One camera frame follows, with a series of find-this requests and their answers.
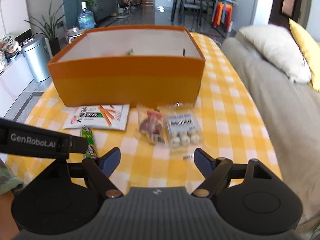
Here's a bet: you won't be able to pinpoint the green sausage stick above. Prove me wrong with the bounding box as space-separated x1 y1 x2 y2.
81 126 98 158

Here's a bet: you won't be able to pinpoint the clear bag purple snack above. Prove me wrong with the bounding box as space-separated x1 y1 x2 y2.
136 105 165 145

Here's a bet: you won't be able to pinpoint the yellow checkered tablecloth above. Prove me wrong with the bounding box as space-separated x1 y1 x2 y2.
4 31 283 197

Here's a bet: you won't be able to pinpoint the clear bag white candies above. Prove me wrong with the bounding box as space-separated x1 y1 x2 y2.
159 102 203 153

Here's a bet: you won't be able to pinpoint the white breadstick snack packet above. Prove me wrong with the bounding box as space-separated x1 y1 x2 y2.
63 105 130 131

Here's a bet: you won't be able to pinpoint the white low cabinet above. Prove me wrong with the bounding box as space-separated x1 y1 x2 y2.
0 55 34 118

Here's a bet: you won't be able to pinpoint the grey metal trash bin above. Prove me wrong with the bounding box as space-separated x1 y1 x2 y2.
22 37 50 82

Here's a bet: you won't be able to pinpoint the beige sofa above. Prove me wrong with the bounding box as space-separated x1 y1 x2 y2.
221 34 319 239

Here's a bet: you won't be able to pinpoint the orange cardboard box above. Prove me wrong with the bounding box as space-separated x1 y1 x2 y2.
48 25 206 108

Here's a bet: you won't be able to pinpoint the green potted plant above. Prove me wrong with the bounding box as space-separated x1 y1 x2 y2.
24 2 65 56

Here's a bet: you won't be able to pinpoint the small white stool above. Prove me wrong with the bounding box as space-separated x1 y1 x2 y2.
65 27 85 44

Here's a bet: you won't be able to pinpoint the blue water jug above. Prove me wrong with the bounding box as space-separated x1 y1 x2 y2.
78 2 95 30

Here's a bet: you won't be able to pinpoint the white cushion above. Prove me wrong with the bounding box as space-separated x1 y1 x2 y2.
239 24 311 84

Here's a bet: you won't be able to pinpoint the orange red stacked stools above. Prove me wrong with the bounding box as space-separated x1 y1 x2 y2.
212 2 233 32

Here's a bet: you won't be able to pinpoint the yellow cushion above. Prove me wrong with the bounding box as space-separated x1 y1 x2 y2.
289 19 320 92

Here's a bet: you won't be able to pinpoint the dark dining table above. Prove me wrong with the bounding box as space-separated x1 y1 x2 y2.
171 0 239 28

